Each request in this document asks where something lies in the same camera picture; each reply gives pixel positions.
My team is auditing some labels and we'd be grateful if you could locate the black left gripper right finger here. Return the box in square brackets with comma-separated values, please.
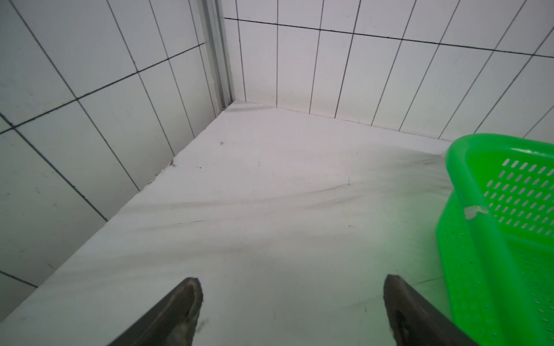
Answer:
[383, 275, 477, 345]

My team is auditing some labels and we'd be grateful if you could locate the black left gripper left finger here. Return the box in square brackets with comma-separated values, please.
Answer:
[111, 278, 203, 345]

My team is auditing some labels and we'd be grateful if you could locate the green plastic basket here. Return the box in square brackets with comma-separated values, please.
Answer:
[437, 134, 553, 345]

